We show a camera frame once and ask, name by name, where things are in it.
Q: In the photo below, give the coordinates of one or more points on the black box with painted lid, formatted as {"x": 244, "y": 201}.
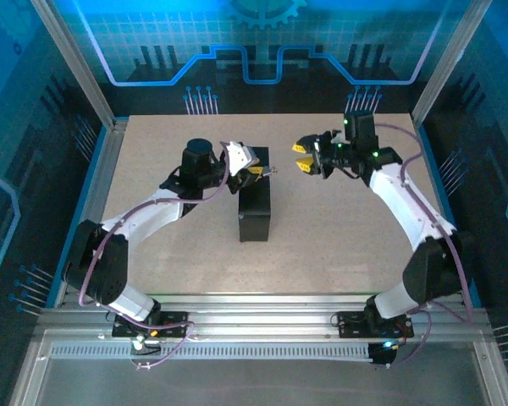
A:
{"x": 254, "y": 211}

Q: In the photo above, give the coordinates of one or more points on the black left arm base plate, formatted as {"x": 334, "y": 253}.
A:
{"x": 175, "y": 320}

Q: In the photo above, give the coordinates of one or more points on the aluminium frame cross rail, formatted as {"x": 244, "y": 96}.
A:
{"x": 258, "y": 311}

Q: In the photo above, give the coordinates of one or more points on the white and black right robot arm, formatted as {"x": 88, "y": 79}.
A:
{"x": 406, "y": 203}

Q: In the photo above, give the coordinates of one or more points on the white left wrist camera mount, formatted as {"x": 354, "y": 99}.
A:
{"x": 240, "y": 156}

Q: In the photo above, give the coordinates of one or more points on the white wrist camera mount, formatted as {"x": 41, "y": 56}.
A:
{"x": 336, "y": 136}
{"x": 240, "y": 156}

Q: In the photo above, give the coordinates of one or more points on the aluminium frame side rail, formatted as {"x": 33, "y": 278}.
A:
{"x": 106, "y": 177}

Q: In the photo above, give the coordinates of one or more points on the aluminium frame post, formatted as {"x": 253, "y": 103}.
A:
{"x": 79, "y": 63}
{"x": 446, "y": 63}

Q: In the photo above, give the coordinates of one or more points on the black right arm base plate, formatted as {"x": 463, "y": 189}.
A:
{"x": 351, "y": 325}

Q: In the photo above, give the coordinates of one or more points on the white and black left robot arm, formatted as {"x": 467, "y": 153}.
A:
{"x": 144, "y": 220}

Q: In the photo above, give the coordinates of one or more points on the black controller box green light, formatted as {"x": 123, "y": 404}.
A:
{"x": 384, "y": 353}

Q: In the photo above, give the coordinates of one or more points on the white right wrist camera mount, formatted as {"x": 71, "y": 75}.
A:
{"x": 336, "y": 136}

